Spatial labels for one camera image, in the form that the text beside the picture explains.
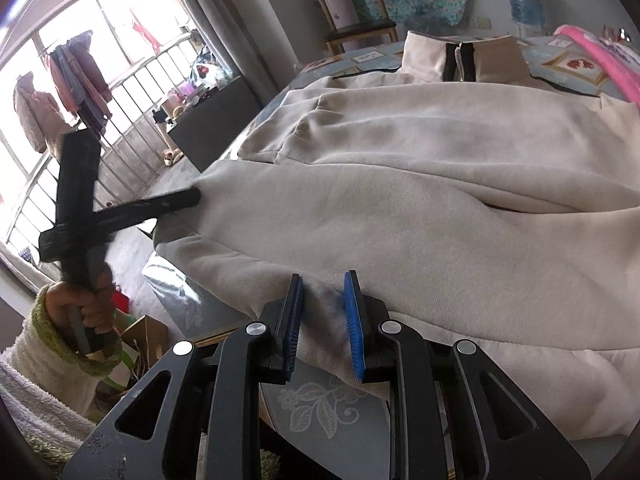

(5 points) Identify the grey curtain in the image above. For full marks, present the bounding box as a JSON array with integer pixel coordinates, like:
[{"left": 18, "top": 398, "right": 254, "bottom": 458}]
[{"left": 170, "top": 0, "right": 296, "bottom": 106}]

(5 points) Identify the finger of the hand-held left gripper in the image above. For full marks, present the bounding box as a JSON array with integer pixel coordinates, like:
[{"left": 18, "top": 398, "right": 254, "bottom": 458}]
[{"left": 100, "top": 186, "right": 202, "bottom": 233}]

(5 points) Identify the white cylindrical box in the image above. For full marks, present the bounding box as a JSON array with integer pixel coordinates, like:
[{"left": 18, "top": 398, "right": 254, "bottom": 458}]
[{"left": 315, "top": 0, "right": 362, "bottom": 33}]

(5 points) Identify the colourful printed bag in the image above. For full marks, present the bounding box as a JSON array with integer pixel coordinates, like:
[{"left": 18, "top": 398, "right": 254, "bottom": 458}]
[{"left": 190, "top": 45, "right": 226, "bottom": 91}]

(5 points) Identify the person's left forearm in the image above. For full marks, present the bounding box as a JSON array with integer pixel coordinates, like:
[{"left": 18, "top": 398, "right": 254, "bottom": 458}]
[{"left": 0, "top": 285, "right": 123, "bottom": 456}]

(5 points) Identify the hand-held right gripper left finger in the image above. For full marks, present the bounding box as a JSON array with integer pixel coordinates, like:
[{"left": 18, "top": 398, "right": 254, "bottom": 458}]
[{"left": 62, "top": 273, "right": 306, "bottom": 480}]

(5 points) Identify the person's left hand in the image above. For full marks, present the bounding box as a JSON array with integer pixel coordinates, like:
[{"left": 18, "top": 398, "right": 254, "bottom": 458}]
[{"left": 47, "top": 265, "right": 118, "bottom": 346}]

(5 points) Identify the wooden chair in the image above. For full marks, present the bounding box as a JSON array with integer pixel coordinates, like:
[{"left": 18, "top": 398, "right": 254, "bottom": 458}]
[{"left": 312, "top": 0, "right": 399, "bottom": 56}]

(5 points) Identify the brown paper bag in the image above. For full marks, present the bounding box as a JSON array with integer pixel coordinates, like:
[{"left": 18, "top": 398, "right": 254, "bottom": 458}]
[{"left": 120, "top": 315, "right": 171, "bottom": 386}]

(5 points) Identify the dark cabinet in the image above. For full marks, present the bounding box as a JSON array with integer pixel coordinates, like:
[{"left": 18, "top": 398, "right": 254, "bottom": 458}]
[{"left": 167, "top": 76, "right": 263, "bottom": 173}]

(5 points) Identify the beige hanging coat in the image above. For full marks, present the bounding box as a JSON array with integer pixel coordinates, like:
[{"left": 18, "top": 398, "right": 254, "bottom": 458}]
[{"left": 12, "top": 72, "right": 66, "bottom": 153}]

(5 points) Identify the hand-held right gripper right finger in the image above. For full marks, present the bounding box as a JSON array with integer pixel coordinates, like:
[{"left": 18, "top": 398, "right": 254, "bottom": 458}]
[{"left": 342, "top": 270, "right": 593, "bottom": 480}]

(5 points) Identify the cream zip jacket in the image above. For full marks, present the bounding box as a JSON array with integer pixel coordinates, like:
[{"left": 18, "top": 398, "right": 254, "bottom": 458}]
[{"left": 152, "top": 30, "right": 640, "bottom": 441}]

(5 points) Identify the brown hanging garment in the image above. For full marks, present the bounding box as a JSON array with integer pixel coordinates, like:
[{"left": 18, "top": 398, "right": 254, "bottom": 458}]
[{"left": 45, "top": 30, "right": 113, "bottom": 136}]

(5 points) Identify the window with metal railing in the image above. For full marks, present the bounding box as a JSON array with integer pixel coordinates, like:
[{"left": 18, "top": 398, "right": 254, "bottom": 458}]
[{"left": 0, "top": 0, "right": 211, "bottom": 271}]

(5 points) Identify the blue patterned bed sheet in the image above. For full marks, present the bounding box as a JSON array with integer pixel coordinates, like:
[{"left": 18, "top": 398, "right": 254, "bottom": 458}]
[{"left": 300, "top": 35, "right": 626, "bottom": 98}]

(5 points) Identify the pink fleece blanket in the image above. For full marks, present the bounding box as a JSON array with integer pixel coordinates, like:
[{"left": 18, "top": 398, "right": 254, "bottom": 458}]
[{"left": 552, "top": 24, "right": 640, "bottom": 106}]

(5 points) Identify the red hanging cloth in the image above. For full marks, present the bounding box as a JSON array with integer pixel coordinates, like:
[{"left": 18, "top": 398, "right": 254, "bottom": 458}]
[{"left": 129, "top": 7, "right": 163, "bottom": 53}]

